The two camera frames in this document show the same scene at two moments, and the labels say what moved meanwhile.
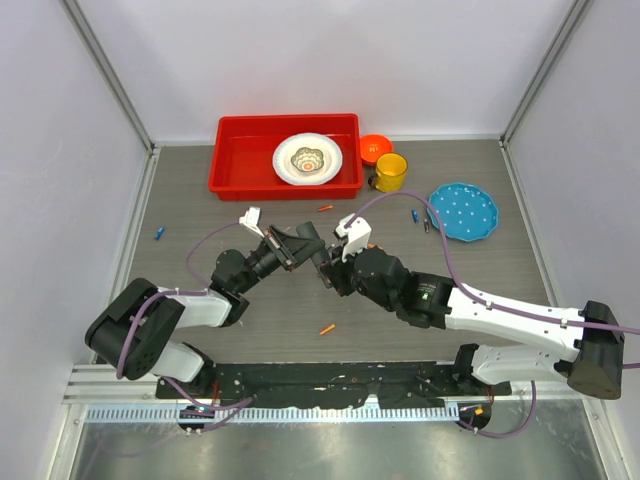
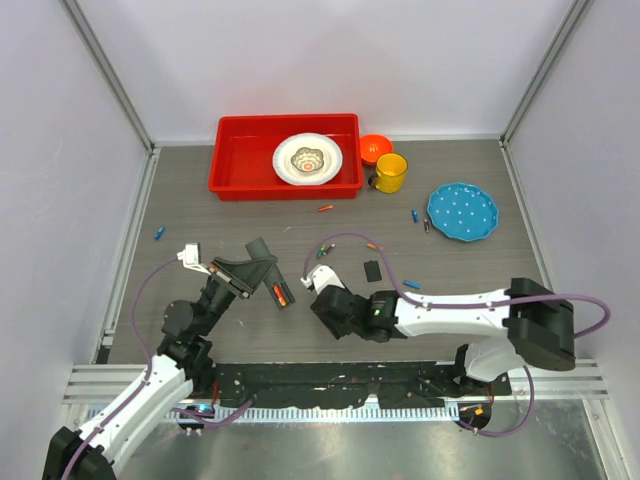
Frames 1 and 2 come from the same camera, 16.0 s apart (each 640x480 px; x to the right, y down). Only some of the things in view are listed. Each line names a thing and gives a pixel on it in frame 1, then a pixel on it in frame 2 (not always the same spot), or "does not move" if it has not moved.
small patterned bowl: x=307 y=159 does not move
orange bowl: x=372 y=146 does not move
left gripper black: x=292 y=249 -> x=246 y=274
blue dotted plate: x=466 y=211 does not move
